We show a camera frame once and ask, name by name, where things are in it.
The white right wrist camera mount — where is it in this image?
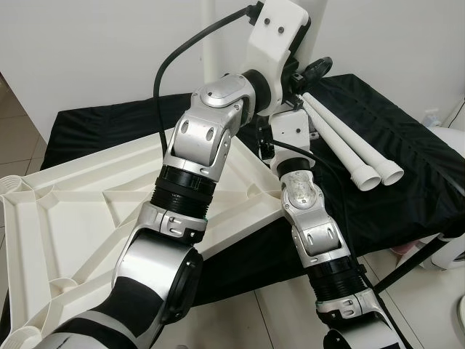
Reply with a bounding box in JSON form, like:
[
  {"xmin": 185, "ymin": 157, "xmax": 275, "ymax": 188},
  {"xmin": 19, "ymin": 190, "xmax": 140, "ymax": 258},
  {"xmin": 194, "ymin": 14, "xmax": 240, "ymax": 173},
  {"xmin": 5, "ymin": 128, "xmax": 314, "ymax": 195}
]
[{"xmin": 269, "ymin": 109, "xmax": 315, "ymax": 179}]

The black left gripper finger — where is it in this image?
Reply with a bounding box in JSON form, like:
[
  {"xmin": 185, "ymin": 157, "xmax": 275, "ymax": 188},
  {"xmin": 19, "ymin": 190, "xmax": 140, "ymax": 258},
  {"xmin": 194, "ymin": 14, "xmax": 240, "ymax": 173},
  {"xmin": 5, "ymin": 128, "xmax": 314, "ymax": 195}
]
[{"xmin": 299, "ymin": 57, "xmax": 333, "ymax": 82}]

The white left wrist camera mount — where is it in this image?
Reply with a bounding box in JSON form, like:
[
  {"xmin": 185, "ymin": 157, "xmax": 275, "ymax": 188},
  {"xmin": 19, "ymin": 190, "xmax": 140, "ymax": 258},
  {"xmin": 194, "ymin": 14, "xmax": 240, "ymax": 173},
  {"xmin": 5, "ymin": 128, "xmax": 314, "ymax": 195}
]
[{"xmin": 246, "ymin": 0, "xmax": 312, "ymax": 103}]

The white plastic table top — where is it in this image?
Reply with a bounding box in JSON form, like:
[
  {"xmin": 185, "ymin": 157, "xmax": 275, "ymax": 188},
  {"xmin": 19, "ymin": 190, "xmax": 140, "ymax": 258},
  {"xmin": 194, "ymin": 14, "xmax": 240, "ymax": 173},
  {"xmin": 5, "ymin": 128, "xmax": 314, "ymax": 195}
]
[{"xmin": 0, "ymin": 131, "xmax": 291, "ymax": 349}]

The white plastic table leg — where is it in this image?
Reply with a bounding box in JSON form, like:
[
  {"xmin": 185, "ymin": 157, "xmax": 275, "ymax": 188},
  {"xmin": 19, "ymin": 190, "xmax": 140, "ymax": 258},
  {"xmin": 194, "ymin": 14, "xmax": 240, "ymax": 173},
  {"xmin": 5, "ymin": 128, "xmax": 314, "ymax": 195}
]
[
  {"xmin": 302, "ymin": 93, "xmax": 382, "ymax": 192},
  {"xmin": 309, "ymin": 93, "xmax": 405, "ymax": 186},
  {"xmin": 202, "ymin": 0, "xmax": 219, "ymax": 81},
  {"xmin": 309, "ymin": 0, "xmax": 329, "ymax": 70}
]

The white plastic floor object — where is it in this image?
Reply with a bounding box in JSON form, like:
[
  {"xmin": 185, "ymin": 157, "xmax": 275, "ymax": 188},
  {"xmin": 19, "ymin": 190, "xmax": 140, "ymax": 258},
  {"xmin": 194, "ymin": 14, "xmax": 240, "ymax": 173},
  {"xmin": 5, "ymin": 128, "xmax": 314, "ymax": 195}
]
[{"xmin": 414, "ymin": 229, "xmax": 465, "ymax": 271}]

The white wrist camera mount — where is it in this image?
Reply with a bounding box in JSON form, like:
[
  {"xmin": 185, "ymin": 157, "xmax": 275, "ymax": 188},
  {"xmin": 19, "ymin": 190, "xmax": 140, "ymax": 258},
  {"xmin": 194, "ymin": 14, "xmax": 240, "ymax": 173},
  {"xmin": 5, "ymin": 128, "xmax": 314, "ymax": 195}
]
[
  {"xmin": 246, "ymin": 0, "xmax": 312, "ymax": 103},
  {"xmin": 269, "ymin": 109, "xmax": 315, "ymax": 179}
]

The pink stool seat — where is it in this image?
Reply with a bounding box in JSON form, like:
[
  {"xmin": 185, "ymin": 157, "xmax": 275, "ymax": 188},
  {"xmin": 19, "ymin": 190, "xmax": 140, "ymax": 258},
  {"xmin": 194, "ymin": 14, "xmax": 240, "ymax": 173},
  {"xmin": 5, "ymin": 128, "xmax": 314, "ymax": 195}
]
[{"xmin": 392, "ymin": 244, "xmax": 422, "ymax": 255}]

